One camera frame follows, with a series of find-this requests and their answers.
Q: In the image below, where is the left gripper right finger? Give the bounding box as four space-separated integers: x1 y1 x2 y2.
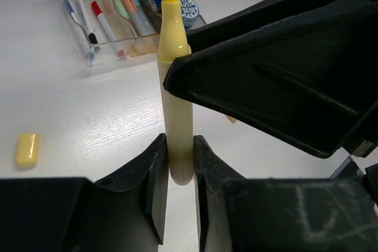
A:
194 135 377 251

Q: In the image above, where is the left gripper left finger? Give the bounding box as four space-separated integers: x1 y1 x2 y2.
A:
1 134 168 251

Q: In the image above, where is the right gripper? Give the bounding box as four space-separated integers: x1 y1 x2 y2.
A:
174 0 377 158

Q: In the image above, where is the yellow highlighter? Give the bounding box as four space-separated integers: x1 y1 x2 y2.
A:
157 0 194 185

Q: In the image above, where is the yellow highlighter cap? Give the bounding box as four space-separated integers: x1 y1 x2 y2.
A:
15 133 40 166

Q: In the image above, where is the blue highlighter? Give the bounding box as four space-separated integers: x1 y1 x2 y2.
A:
133 0 156 35

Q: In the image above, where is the red capped white pen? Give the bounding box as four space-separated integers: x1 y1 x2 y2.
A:
91 1 125 57

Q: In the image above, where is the black capped white pen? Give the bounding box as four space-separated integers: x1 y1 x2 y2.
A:
75 0 98 44

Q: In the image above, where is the orange tip clear highlighter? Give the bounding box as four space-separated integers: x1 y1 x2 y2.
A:
122 0 148 36

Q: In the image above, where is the green highlighter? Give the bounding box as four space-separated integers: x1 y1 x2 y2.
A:
114 0 130 19

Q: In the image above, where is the blue capped white pen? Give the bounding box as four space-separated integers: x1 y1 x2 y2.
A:
66 0 95 63

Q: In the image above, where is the orange highlighter cap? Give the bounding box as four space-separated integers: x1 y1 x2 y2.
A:
226 115 237 123

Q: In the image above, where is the clear plastic container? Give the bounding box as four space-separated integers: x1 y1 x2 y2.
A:
56 0 137 67

